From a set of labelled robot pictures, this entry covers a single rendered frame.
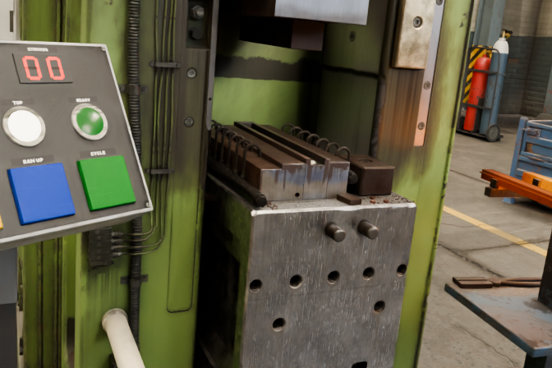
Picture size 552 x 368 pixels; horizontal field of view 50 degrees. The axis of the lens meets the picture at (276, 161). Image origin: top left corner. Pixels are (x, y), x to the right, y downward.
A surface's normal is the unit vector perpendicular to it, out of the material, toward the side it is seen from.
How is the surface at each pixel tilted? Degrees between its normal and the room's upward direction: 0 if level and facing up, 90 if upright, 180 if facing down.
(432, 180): 90
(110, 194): 60
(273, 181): 90
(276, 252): 90
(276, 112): 90
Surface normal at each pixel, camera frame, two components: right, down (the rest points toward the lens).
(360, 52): -0.91, 0.01
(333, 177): 0.41, 0.24
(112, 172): 0.70, -0.30
